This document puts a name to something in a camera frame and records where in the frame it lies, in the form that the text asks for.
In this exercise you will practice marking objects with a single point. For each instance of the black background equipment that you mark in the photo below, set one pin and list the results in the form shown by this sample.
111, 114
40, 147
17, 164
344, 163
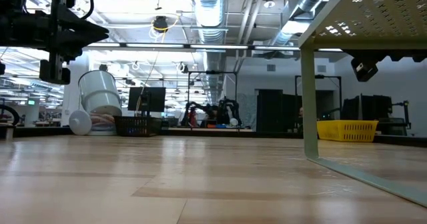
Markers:
373, 109

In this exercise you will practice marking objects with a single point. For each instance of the person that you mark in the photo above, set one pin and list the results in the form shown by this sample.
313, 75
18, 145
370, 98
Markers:
213, 112
301, 112

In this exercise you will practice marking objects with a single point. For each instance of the black computer monitor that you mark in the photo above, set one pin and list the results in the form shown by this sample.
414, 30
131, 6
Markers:
153, 99

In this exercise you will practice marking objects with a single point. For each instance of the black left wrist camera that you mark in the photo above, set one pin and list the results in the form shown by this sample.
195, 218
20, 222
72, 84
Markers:
1, 68

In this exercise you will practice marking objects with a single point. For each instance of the clear plastic bag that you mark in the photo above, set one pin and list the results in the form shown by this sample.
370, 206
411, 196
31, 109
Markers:
101, 122

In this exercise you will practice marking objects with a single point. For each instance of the black overhead camera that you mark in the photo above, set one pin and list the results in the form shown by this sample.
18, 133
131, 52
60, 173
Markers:
160, 23

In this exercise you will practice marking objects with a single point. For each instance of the white round lid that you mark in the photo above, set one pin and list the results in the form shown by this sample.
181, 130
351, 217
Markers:
80, 122

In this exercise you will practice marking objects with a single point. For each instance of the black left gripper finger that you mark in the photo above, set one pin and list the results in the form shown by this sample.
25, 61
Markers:
75, 50
86, 30

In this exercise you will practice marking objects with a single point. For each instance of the black mesh basket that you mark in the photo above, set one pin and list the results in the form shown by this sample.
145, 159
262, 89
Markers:
136, 126

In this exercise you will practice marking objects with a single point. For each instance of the white plastic bucket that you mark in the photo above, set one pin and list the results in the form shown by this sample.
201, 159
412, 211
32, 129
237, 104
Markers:
100, 94

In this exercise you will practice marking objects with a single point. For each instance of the dark background cabinet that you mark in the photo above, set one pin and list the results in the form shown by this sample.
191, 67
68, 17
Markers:
270, 110

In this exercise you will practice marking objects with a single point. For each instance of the yellow plastic basket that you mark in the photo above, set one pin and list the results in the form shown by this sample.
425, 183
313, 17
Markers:
347, 130

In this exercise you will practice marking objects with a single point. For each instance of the small white ball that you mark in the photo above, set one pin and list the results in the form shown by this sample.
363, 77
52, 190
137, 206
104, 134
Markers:
233, 122

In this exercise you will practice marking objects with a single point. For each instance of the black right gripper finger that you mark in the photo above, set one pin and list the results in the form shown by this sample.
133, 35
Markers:
364, 70

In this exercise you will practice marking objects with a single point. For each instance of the pale green metal desk shelf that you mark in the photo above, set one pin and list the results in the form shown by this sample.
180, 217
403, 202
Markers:
309, 100

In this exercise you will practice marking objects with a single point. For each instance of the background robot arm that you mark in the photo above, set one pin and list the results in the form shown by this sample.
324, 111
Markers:
191, 112
230, 109

